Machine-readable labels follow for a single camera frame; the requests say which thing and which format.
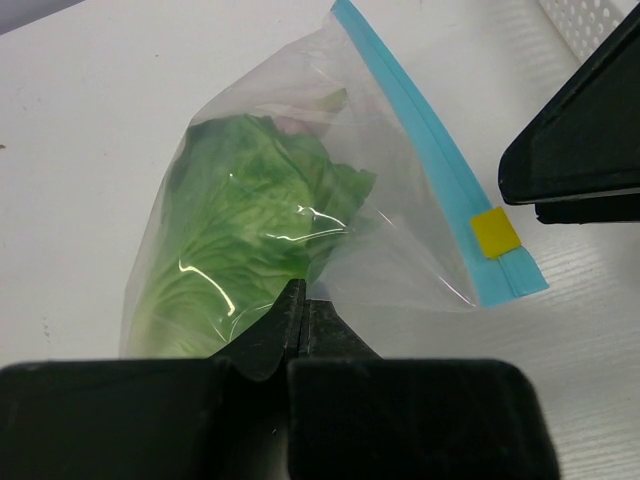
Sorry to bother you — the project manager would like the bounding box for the yellow zip slider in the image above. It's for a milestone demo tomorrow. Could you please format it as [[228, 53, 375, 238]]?
[[470, 207, 522, 260]]

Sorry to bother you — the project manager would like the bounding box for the fake green lettuce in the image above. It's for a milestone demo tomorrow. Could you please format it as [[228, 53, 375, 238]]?
[[125, 114, 376, 358]]

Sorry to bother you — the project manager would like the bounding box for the fake purple eggplant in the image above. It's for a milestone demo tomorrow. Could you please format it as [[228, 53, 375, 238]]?
[[257, 88, 348, 137]]

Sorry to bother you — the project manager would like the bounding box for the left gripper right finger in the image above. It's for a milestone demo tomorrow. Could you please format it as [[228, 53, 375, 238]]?
[[287, 301, 560, 479]]

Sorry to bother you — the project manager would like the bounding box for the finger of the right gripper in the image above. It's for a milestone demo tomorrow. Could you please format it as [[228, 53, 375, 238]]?
[[534, 187, 639, 224], [498, 9, 639, 205]]

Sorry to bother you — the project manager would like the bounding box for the white perforated basket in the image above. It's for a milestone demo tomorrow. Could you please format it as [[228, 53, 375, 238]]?
[[538, 0, 639, 63]]

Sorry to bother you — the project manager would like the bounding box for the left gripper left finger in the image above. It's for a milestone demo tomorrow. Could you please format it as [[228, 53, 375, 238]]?
[[1, 280, 306, 479]]

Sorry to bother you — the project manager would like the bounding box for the clear zip top bag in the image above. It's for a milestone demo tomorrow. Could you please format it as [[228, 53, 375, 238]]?
[[120, 1, 548, 358]]

